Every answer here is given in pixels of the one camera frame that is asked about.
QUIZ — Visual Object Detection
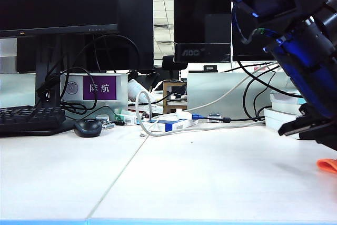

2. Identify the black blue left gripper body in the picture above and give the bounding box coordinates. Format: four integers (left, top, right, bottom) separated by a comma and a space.
263, 6, 337, 120

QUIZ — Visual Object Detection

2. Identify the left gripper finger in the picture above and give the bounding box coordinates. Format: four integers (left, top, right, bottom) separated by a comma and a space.
278, 118, 333, 137
299, 103, 337, 152

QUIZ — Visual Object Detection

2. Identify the orange microfibre rag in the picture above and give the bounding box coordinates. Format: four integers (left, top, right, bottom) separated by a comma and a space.
316, 158, 337, 174

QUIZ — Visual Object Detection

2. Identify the white cover book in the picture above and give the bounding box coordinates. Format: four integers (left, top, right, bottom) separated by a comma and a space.
271, 102, 305, 116

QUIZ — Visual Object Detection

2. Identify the large black silver-stand monitor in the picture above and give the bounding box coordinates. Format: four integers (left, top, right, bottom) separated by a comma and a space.
231, 0, 289, 64

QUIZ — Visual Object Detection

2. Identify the small silver connector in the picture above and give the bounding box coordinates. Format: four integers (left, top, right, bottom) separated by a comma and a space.
206, 113, 222, 123

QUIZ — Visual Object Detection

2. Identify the wide grey desk partition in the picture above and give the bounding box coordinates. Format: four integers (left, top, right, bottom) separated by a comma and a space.
186, 71, 303, 121

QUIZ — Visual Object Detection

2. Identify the black AOC monitor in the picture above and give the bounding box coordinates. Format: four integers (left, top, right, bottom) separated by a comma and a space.
173, 0, 232, 64

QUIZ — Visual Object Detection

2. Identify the white adapter blue plug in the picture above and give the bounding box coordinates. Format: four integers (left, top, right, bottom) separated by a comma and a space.
175, 111, 205, 120

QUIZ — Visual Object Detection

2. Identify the blue white flat box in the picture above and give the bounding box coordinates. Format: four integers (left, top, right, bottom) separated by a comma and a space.
143, 119, 199, 133

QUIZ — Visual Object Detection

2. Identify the wooden shelf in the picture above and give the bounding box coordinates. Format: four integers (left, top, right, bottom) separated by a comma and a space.
162, 82, 187, 115

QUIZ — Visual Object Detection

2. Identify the black office chair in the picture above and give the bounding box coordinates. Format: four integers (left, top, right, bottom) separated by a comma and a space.
161, 55, 182, 80

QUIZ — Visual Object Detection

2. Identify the white printed bag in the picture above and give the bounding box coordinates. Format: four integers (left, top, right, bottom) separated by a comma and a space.
127, 79, 153, 103

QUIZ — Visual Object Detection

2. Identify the small green white box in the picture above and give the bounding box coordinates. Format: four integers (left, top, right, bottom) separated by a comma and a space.
115, 114, 137, 126

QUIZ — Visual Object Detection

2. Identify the black monitor rear side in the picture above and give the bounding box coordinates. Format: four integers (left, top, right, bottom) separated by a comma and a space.
15, 0, 155, 73

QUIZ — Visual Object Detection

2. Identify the black computer mouse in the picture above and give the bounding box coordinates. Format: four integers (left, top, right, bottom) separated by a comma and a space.
73, 118, 103, 138

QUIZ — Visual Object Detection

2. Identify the black keyboard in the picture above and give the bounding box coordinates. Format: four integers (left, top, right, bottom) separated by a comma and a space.
0, 105, 66, 138

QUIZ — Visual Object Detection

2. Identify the narrow grey desk partition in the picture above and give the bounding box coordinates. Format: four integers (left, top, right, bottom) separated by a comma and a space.
0, 73, 36, 109

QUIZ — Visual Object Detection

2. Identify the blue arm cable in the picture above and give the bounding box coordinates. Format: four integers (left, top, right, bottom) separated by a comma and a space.
231, 5, 280, 45

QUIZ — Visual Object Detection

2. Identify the thin black hanging cable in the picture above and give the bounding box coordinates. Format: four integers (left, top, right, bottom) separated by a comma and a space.
252, 69, 277, 116

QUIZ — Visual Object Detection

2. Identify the black cable along partition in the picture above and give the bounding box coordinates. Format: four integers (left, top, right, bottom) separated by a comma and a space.
221, 63, 268, 73

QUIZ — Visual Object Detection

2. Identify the black cable with ferrite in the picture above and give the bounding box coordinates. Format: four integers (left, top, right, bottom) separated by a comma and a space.
206, 64, 280, 123

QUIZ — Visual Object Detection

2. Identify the white monitor cable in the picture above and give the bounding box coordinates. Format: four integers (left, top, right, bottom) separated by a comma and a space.
181, 62, 282, 113

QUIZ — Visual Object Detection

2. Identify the white looped cable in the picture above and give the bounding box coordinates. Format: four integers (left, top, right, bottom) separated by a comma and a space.
135, 90, 265, 138

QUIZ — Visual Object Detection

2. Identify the black arching cable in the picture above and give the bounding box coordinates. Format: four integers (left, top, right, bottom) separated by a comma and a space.
77, 34, 140, 74

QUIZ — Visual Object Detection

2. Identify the thin black desk cable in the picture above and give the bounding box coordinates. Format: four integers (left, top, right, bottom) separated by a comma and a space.
83, 105, 119, 124

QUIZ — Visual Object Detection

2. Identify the black looped cable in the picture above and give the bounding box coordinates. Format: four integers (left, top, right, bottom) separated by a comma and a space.
60, 67, 97, 115

